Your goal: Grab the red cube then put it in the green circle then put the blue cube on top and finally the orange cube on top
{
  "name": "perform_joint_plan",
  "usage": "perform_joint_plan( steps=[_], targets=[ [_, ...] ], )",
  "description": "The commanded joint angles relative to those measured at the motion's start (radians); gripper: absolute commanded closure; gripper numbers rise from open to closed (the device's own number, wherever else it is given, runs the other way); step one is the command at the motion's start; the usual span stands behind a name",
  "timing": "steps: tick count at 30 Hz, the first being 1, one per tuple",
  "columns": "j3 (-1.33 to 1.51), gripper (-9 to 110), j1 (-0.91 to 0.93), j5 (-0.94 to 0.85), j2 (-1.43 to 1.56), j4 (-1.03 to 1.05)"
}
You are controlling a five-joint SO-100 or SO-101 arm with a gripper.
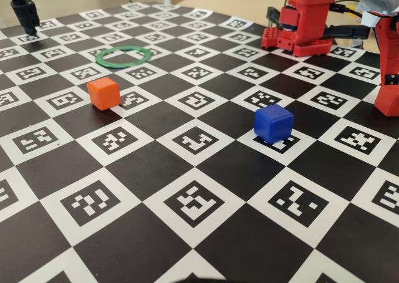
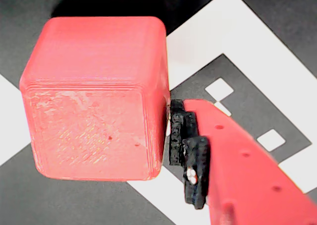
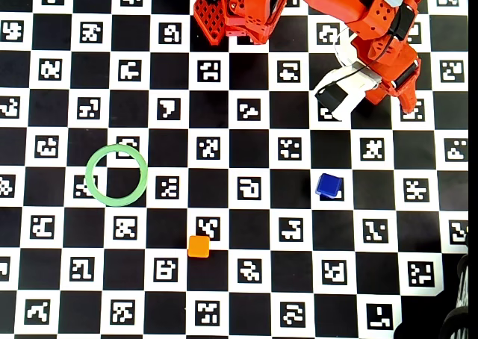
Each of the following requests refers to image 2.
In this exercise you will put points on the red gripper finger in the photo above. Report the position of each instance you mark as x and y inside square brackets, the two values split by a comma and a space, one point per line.
[247, 180]

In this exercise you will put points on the red cube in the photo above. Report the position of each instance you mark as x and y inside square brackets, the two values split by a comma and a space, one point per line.
[94, 98]

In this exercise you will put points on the black white marker checkerboard mat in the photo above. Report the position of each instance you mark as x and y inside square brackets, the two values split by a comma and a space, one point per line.
[247, 36]

